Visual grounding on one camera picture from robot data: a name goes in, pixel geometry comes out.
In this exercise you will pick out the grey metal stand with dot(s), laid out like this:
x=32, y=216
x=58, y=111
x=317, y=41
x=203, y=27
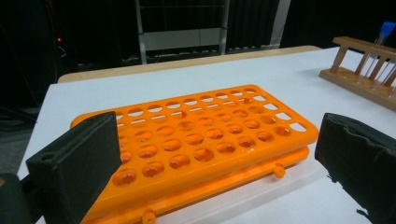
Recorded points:
x=180, y=39

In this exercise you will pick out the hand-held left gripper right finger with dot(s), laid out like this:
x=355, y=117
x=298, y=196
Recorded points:
x=361, y=158

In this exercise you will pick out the blue-capped test tube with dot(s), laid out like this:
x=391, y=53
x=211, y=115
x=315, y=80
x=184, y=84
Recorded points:
x=387, y=29

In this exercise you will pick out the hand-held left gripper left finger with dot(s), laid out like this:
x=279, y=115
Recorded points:
x=74, y=168

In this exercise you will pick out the orange plastic tube rack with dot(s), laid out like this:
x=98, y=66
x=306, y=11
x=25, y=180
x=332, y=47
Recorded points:
x=186, y=183

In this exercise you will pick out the white table mat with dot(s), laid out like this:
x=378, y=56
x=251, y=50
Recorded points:
x=186, y=77

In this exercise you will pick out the wooden test tube rack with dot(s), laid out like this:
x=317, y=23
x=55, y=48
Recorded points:
x=351, y=82

